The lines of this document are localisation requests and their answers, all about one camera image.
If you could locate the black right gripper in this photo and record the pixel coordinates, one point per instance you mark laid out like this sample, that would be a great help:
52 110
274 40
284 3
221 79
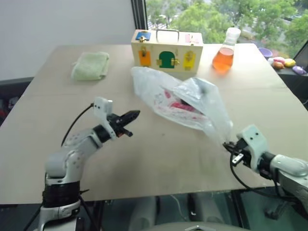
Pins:
244 154

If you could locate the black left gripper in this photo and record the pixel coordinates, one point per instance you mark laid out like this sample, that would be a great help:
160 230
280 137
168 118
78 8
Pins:
116 126

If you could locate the translucent white plastic bag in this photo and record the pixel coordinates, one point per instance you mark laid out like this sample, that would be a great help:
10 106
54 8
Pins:
173 101

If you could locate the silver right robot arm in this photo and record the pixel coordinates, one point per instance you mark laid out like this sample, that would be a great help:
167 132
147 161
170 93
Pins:
288 168

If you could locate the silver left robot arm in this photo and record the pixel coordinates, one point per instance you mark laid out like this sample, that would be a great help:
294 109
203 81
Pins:
72 154

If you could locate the folded green towel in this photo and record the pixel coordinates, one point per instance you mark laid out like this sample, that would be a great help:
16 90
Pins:
90 66

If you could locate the grey rounded shape under table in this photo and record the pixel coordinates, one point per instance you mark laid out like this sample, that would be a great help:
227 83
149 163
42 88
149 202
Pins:
208 209
142 213

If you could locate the grey rounded robot body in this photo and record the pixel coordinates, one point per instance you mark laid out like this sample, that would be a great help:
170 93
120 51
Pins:
199 226

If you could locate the glass flask with orange liquid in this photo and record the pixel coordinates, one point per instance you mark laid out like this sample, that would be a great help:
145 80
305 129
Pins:
222 61

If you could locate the brown toy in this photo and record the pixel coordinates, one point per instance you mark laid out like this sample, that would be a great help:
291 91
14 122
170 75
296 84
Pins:
278 65

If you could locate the pink toy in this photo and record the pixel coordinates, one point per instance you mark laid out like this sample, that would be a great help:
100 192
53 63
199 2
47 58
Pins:
279 59

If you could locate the purple plastic bowl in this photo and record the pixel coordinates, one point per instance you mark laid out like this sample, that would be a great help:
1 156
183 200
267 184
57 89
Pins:
265 52

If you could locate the yellow toy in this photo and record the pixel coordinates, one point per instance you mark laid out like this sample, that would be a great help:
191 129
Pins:
290 62

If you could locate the purple toy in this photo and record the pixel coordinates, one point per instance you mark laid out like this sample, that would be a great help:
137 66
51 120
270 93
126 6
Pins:
299 70

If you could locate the dark furniture beside table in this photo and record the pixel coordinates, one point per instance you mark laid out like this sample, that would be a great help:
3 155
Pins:
14 89

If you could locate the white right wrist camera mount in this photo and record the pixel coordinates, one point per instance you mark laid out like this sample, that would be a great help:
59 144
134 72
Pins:
255 144

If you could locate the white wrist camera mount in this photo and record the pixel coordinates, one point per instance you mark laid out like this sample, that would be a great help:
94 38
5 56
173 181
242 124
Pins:
255 144
102 108

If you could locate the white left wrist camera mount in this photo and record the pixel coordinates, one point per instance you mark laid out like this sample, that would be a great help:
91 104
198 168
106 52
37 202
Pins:
102 108

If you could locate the black window frame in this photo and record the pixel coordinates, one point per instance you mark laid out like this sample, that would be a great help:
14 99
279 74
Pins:
139 13

